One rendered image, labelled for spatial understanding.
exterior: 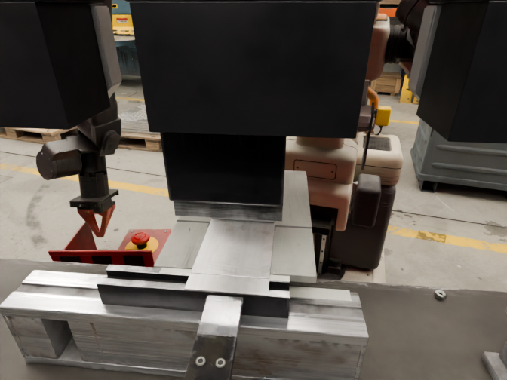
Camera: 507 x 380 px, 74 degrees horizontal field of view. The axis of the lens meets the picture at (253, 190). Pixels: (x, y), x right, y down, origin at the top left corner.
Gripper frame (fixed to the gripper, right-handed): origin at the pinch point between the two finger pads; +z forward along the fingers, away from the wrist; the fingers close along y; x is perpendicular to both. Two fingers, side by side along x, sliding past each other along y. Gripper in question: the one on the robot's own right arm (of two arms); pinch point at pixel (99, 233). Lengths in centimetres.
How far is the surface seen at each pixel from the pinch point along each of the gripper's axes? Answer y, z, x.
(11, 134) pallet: -289, 5, -225
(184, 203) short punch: 41, -20, 29
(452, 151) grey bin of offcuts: -168, 3, 176
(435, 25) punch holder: 44, -34, 48
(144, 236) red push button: 2.1, -0.3, 10.8
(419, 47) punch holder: 43, -33, 48
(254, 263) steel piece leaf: 37, -12, 35
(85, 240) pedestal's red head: -2.1, 2.5, -4.6
